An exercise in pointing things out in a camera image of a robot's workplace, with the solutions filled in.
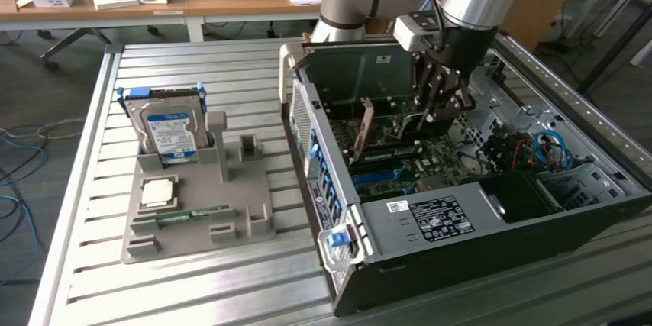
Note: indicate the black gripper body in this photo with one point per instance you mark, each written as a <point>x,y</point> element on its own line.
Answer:
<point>469,47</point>

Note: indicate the NVIDIA graphics card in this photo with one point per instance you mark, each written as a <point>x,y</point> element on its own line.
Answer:
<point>363,127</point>

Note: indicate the green Dell motherboard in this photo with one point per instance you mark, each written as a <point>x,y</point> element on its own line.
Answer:
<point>443,154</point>

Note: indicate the installed black RAM stick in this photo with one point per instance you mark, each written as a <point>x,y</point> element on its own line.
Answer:
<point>393,149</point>
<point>393,157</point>

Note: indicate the blue expansion slot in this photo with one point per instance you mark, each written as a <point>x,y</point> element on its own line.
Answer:
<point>377,178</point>

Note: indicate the grey power supply unit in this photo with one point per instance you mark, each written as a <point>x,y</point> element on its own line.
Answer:
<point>387,223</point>

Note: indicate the blue case latch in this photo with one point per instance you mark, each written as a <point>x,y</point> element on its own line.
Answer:
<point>339,238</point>

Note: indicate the wooden desk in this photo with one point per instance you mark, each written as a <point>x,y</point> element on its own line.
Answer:
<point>230,1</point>

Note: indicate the black open PC case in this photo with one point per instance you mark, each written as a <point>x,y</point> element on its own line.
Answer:
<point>459,265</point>

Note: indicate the grey plastic parts rack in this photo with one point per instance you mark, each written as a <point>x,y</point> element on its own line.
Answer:
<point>205,196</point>

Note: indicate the green RAM stick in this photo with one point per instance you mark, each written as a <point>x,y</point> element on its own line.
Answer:
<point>183,214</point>

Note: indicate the silver CPU chip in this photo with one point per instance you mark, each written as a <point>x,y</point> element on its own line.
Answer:
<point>158,193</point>

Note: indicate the black desk leg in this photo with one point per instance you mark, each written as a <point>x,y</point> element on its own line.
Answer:
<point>71,41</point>

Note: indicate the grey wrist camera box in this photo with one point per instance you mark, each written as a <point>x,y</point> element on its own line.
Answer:
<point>413,32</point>

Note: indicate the hard disk with blue bracket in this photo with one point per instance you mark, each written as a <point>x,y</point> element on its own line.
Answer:
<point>169,131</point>

